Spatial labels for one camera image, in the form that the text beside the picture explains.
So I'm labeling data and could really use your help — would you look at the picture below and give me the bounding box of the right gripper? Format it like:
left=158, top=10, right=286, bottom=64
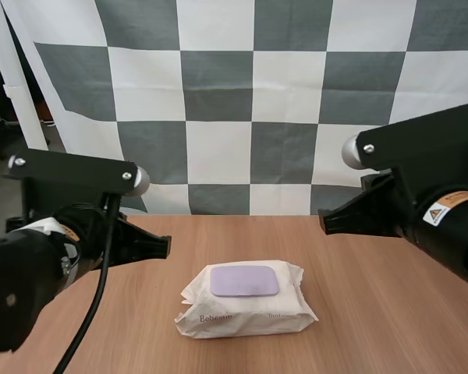
left=317, top=168, right=417, bottom=239

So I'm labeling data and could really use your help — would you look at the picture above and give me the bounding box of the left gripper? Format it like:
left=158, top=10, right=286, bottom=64
left=76, top=201, right=172, bottom=273

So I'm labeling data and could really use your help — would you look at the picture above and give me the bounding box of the white wet wipes pack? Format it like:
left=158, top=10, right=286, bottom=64
left=174, top=257, right=320, bottom=340

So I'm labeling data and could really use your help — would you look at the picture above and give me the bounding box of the checked cloth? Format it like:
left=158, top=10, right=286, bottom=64
left=0, top=0, right=468, bottom=217

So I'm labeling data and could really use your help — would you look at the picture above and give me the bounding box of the white upright pole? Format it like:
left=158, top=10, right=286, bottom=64
left=0, top=0, right=50, bottom=151

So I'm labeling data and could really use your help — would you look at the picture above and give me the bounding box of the black cable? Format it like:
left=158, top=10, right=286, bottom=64
left=53, top=193, right=122, bottom=374

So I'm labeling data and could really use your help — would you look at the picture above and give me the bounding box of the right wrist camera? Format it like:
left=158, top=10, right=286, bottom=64
left=341, top=101, right=468, bottom=196

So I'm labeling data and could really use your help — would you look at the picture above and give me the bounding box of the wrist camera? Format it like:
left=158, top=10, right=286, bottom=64
left=341, top=101, right=468, bottom=196
left=2, top=147, right=151, bottom=198

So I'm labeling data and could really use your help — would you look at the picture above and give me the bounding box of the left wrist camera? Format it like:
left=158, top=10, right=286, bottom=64
left=2, top=147, right=151, bottom=198

